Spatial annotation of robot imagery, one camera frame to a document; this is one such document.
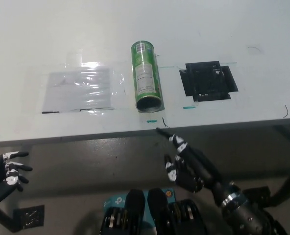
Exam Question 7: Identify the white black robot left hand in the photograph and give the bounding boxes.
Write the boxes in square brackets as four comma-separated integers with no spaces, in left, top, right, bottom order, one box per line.
[0,151,33,209]

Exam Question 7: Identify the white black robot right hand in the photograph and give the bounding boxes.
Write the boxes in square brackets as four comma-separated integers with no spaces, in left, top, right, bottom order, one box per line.
[156,127,234,205]

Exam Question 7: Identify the black robot torso blocks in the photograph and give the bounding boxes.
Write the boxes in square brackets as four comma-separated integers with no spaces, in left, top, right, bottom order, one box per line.
[99,188,209,235]

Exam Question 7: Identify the green chips can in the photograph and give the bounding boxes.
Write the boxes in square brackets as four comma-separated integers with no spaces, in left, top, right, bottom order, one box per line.
[130,40,166,114]

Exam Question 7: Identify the black table leg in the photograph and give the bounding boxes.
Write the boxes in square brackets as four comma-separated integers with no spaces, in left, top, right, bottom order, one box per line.
[0,205,17,233]
[267,124,290,209]

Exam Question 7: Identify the black tape square patch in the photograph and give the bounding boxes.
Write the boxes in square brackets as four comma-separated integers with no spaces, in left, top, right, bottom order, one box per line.
[179,60,239,102]

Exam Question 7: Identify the teal router box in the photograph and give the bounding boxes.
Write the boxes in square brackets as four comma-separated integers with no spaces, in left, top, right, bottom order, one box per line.
[102,188,176,225]

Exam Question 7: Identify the clear plastic film sheet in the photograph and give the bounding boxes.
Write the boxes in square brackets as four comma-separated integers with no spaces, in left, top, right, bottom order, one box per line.
[24,61,126,115]

